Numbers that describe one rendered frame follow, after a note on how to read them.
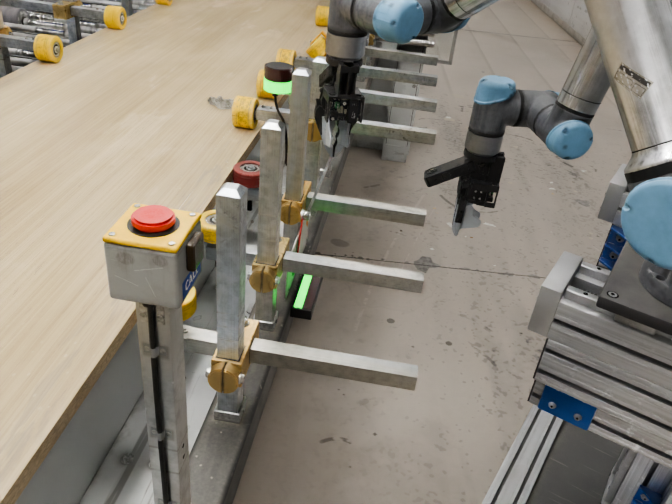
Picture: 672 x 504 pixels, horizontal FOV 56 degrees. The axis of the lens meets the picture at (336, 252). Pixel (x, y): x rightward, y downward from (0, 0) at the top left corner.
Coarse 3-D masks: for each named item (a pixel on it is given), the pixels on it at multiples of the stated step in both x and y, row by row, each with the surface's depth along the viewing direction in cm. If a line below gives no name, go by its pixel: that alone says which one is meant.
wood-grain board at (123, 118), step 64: (192, 0) 289; (256, 0) 303; (320, 0) 317; (64, 64) 195; (128, 64) 201; (192, 64) 207; (256, 64) 214; (0, 128) 151; (64, 128) 154; (128, 128) 158; (192, 128) 162; (256, 128) 166; (0, 192) 125; (64, 192) 127; (128, 192) 130; (192, 192) 132; (0, 256) 107; (64, 256) 109; (0, 320) 93; (64, 320) 95; (128, 320) 96; (0, 384) 83; (64, 384) 84; (0, 448) 74
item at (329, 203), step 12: (252, 192) 145; (312, 192) 146; (324, 204) 145; (336, 204) 144; (348, 204) 144; (360, 204) 144; (372, 204) 144; (384, 204) 145; (360, 216) 145; (372, 216) 144; (384, 216) 144; (396, 216) 143; (408, 216) 143; (420, 216) 143
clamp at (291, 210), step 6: (306, 186) 147; (306, 192) 144; (282, 198) 140; (306, 198) 144; (282, 204) 140; (288, 204) 138; (294, 204) 139; (300, 204) 140; (282, 210) 139; (288, 210) 139; (294, 210) 138; (300, 210) 139; (282, 216) 140; (288, 216) 139; (294, 216) 139; (300, 216) 139; (288, 222) 140; (294, 222) 140
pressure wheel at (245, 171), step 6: (240, 162) 146; (246, 162) 146; (252, 162) 146; (258, 162) 147; (234, 168) 143; (240, 168) 143; (246, 168) 144; (252, 168) 144; (258, 168) 144; (234, 174) 143; (240, 174) 141; (246, 174) 141; (252, 174) 141; (258, 174) 141; (234, 180) 143; (240, 180) 142; (246, 180) 141; (252, 180) 141; (258, 180) 142; (246, 186) 142; (252, 186) 142; (258, 186) 143
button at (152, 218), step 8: (144, 208) 59; (152, 208) 59; (160, 208) 59; (168, 208) 60; (136, 216) 58; (144, 216) 58; (152, 216) 58; (160, 216) 58; (168, 216) 58; (136, 224) 57; (144, 224) 57; (152, 224) 57; (160, 224) 57; (168, 224) 58; (152, 232) 58
